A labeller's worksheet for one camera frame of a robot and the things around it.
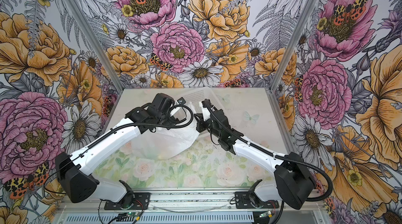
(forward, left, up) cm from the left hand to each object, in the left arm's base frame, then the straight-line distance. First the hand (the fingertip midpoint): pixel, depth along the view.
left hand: (165, 114), depth 79 cm
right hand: (-2, -15, -2) cm, 15 cm away
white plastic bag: (-10, +2, -10) cm, 15 cm away
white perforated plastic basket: (+27, -12, -17) cm, 34 cm away
